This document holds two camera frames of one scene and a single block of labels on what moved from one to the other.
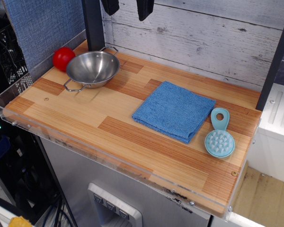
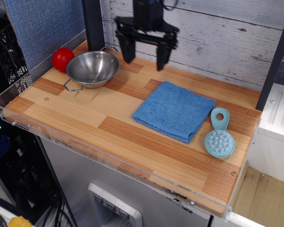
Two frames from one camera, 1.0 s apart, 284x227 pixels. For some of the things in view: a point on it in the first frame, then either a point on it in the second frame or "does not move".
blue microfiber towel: x=173 y=110 does not move
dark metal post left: x=95 y=35 does not move
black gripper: x=145 y=8 to x=147 y=22
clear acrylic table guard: x=187 y=139 does not move
